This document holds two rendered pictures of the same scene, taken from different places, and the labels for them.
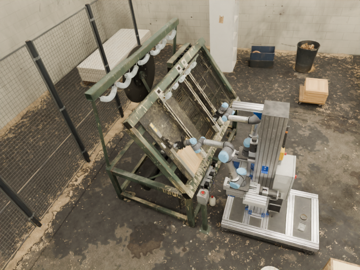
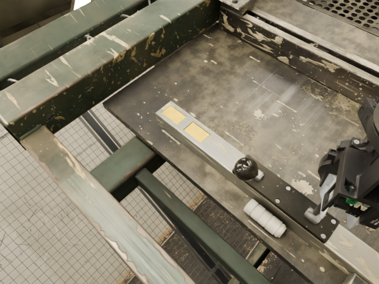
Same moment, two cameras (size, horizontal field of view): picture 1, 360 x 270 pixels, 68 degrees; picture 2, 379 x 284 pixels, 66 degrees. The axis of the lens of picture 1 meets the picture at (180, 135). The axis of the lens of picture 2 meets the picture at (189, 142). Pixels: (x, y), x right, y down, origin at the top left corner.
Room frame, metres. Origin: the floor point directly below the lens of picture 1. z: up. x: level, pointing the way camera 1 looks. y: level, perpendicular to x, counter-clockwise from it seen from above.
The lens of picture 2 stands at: (1.93, -0.06, 1.68)
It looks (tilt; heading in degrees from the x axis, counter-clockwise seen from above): 8 degrees down; 37
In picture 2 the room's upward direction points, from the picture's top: 38 degrees counter-clockwise
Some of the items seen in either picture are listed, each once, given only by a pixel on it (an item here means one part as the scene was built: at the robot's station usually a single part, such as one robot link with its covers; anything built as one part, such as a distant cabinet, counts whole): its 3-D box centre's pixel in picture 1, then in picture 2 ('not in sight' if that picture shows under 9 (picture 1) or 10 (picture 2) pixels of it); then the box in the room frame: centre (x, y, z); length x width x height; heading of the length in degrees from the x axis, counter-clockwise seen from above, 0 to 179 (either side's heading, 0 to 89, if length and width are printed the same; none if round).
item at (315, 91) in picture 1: (312, 91); not in sight; (4.59, -2.98, 0.20); 0.61 x 0.53 x 0.40; 155
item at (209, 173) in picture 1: (210, 177); not in sight; (2.32, -0.35, 0.69); 0.50 x 0.14 x 0.24; 149
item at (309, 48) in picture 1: (305, 57); not in sight; (5.84, -3.35, 0.33); 0.52 x 0.51 x 0.65; 155
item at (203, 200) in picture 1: (203, 196); not in sight; (1.91, -0.19, 0.84); 0.12 x 0.12 x 0.18; 59
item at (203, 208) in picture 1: (204, 216); not in sight; (1.91, -0.19, 0.38); 0.06 x 0.06 x 0.75; 59
